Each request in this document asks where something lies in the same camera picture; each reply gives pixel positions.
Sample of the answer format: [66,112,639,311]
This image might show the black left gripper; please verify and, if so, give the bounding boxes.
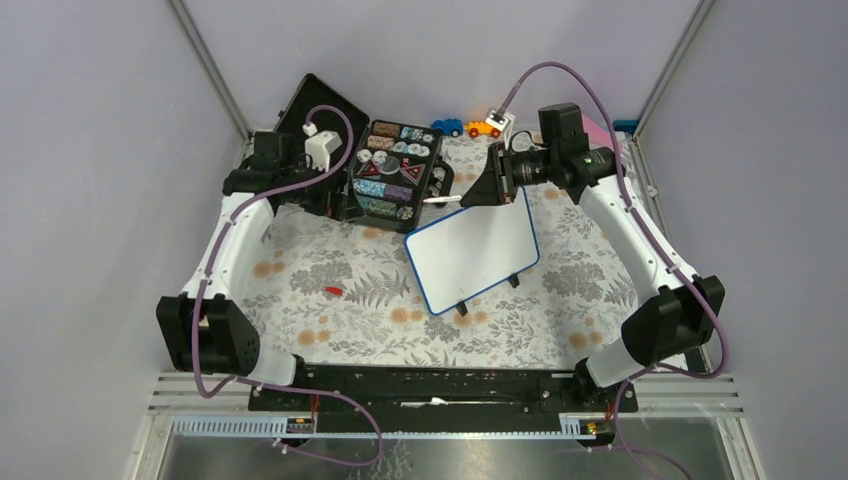
[280,157,363,220]

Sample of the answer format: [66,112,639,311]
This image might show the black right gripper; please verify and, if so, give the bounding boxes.
[460,142,558,209]

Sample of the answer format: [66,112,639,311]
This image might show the white marker pen body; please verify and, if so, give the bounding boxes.
[422,195,462,204]

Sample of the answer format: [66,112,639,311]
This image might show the blue framed whiteboard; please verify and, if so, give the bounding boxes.
[404,187,540,315]

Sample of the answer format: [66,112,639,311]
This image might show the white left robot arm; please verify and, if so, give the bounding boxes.
[156,194,505,372]

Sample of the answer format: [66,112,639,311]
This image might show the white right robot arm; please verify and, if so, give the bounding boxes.
[484,103,725,412]

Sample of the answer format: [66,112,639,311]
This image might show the black poker chip case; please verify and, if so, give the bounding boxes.
[275,73,454,234]

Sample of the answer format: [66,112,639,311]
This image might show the orange toy car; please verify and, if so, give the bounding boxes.
[464,121,504,138]

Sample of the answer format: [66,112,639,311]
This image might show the blue toy car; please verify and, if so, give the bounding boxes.
[431,118,465,137]

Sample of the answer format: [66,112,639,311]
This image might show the floral tablecloth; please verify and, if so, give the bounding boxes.
[235,185,637,369]

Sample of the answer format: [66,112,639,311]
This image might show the pink plastic stand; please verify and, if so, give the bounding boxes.
[582,114,627,158]

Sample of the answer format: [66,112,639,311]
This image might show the blue block in corner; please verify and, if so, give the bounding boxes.
[612,120,639,135]

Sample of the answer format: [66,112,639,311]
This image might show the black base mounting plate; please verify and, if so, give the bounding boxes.
[248,364,639,435]

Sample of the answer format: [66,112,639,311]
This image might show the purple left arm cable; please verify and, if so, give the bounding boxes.
[190,104,386,470]

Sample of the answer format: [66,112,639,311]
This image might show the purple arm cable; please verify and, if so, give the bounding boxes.
[498,61,731,380]
[190,104,386,470]

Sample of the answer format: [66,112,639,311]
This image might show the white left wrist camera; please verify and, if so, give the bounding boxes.
[302,122,342,172]

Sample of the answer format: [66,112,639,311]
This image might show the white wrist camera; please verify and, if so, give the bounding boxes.
[302,122,342,172]
[484,109,516,138]

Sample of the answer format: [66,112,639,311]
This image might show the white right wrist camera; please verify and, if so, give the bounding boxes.
[484,109,516,138]

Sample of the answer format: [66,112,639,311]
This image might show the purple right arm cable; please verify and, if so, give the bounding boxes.
[498,61,731,380]

